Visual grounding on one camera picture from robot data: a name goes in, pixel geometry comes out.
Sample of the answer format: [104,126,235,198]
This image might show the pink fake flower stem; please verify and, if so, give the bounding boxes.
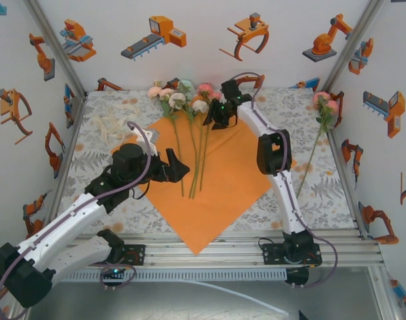
[191,82,223,201]
[295,91,340,197]

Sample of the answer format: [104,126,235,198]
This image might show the cream ribbon with gold print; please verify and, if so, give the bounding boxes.
[92,105,147,143]

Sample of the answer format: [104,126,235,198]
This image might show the mint fake flower stem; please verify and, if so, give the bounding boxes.
[177,79,203,193]

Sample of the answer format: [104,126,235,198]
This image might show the orange wrapping paper sheet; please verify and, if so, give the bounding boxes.
[111,109,299,257]

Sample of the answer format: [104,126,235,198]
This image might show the peach fake flower stem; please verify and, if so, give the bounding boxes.
[147,85,185,197]

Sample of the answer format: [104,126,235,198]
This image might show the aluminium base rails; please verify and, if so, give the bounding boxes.
[21,229,385,269]

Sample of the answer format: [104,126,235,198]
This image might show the floral patterned table mat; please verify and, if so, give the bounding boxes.
[57,88,360,234]

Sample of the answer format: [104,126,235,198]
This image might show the small board with green light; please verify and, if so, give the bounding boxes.
[101,266,127,283]

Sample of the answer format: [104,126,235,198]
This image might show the thin white tube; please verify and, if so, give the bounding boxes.
[184,279,290,316]

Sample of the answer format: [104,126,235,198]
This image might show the black connector box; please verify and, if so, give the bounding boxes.
[285,267,310,289]

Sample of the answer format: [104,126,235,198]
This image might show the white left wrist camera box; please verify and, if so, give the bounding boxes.
[135,128,161,155]

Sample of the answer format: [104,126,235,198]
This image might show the aluminium side rail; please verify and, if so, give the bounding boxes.
[47,91,89,241]
[317,91,369,241]

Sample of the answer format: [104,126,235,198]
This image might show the white slotted cable duct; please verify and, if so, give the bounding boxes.
[55,269,287,283]

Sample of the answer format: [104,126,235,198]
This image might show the aluminium frame post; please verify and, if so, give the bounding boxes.
[22,0,89,97]
[319,0,387,97]

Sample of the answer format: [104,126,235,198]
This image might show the aluminium frame leg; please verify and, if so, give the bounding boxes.
[7,305,33,320]
[367,266,403,320]

